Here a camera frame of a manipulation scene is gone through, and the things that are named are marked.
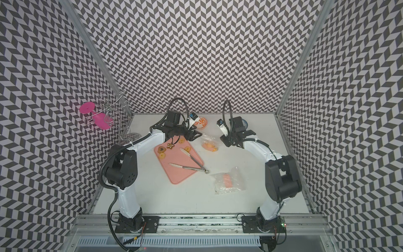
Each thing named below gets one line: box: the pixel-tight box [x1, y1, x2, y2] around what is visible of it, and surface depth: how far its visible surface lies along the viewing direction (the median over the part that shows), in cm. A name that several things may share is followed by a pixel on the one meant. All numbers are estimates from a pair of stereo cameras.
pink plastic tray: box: [153, 136, 205, 185], surface depth 95 cm
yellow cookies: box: [201, 142, 219, 152], surface depth 98 cm
